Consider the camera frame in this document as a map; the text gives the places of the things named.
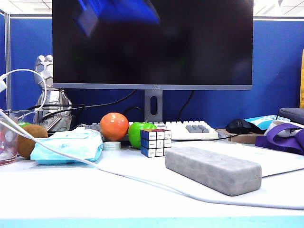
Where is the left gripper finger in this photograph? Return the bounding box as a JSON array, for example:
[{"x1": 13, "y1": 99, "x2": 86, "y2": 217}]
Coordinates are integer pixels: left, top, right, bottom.
[{"x1": 102, "y1": 0, "x2": 162, "y2": 25}]

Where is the grey felt glasses case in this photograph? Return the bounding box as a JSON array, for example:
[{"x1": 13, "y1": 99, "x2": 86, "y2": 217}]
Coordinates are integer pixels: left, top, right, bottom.
[{"x1": 164, "y1": 146, "x2": 262, "y2": 197}]

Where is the black computer monitor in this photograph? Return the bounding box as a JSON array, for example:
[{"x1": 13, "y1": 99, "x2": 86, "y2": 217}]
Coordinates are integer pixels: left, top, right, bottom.
[{"x1": 52, "y1": 0, "x2": 254, "y2": 91}]

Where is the grey monitor stand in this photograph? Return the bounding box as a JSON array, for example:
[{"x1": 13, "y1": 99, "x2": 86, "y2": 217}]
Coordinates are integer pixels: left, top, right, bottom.
[{"x1": 144, "y1": 90, "x2": 163, "y2": 123}]

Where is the shiny orange fruit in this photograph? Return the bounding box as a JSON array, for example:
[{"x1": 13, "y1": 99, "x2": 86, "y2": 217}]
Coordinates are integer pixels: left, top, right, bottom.
[{"x1": 99, "y1": 112, "x2": 129, "y2": 142}]

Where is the silver faceted figurine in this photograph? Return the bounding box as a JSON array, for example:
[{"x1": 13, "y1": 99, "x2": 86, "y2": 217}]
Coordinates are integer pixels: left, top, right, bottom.
[{"x1": 33, "y1": 54, "x2": 73, "y2": 133}]

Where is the white and grey keyboard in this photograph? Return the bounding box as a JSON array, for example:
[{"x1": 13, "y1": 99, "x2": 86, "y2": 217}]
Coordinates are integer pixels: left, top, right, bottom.
[{"x1": 73, "y1": 120, "x2": 219, "y2": 141}]

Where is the rubik's cube with white stickers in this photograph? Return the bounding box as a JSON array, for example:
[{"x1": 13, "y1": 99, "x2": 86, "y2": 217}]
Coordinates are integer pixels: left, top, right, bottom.
[{"x1": 140, "y1": 129, "x2": 172, "y2": 158}]

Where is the white tape roll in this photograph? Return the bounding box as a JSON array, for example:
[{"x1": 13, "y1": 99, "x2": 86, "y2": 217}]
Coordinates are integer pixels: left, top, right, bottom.
[{"x1": 102, "y1": 141, "x2": 121, "y2": 151}]

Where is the light blue wet wipes pack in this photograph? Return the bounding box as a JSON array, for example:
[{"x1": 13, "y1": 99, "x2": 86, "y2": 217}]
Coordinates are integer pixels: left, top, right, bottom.
[{"x1": 30, "y1": 130, "x2": 103, "y2": 165}]

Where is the blue office partition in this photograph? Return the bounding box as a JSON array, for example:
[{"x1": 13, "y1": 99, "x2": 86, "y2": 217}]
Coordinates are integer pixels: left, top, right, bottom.
[{"x1": 0, "y1": 9, "x2": 304, "y2": 129}]

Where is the black computer mouse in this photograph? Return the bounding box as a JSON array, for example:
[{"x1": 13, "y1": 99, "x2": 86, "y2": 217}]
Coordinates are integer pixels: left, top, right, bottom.
[{"x1": 217, "y1": 118, "x2": 253, "y2": 140}]

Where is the blue and white packet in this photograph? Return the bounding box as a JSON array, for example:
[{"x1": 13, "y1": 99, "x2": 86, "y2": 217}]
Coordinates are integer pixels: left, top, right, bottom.
[{"x1": 244, "y1": 114, "x2": 285, "y2": 131}]

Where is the brown cardboard pad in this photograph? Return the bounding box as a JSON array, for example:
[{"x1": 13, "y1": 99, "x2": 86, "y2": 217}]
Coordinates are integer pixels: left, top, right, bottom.
[{"x1": 216, "y1": 128, "x2": 266, "y2": 144}]

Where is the brown kiwi fruit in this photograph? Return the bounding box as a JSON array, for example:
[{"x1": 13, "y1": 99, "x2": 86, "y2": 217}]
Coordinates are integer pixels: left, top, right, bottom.
[{"x1": 16, "y1": 124, "x2": 48, "y2": 160}]

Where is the yellow object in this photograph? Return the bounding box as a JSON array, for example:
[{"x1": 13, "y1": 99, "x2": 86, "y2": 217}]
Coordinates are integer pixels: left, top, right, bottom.
[{"x1": 299, "y1": 48, "x2": 304, "y2": 109}]

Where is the white rounded container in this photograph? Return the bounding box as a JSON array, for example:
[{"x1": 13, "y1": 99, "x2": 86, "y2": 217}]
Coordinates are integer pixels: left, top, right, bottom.
[{"x1": 265, "y1": 120, "x2": 304, "y2": 136}]

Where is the clear plastic cup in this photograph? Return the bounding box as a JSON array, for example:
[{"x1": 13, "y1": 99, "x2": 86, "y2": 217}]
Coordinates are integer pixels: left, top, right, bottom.
[{"x1": 0, "y1": 110, "x2": 19, "y2": 166}]

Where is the dark grey pouch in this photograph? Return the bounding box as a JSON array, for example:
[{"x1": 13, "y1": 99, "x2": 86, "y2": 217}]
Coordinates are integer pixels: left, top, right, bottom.
[{"x1": 277, "y1": 107, "x2": 304, "y2": 125}]

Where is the white paper sheet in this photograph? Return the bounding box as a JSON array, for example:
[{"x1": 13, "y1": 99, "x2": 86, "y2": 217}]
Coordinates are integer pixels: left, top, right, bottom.
[{"x1": 171, "y1": 140, "x2": 304, "y2": 178}]

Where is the looped black cable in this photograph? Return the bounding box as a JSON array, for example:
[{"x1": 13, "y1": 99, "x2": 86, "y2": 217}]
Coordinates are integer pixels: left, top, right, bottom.
[{"x1": 123, "y1": 106, "x2": 145, "y2": 118}]

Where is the long black cable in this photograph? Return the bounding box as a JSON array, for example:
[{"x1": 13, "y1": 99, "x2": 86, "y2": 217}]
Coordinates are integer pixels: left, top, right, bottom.
[{"x1": 25, "y1": 90, "x2": 137, "y2": 112}]

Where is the black monitor cable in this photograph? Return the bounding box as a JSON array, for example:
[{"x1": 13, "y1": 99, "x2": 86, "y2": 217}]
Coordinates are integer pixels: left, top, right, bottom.
[{"x1": 178, "y1": 90, "x2": 195, "y2": 115}]

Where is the thick black cable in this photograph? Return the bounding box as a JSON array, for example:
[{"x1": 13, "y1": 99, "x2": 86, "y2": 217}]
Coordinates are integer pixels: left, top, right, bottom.
[{"x1": 35, "y1": 105, "x2": 85, "y2": 121}]

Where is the white charging cable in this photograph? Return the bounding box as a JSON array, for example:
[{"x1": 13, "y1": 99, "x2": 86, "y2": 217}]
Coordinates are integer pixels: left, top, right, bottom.
[{"x1": 0, "y1": 68, "x2": 304, "y2": 210}]

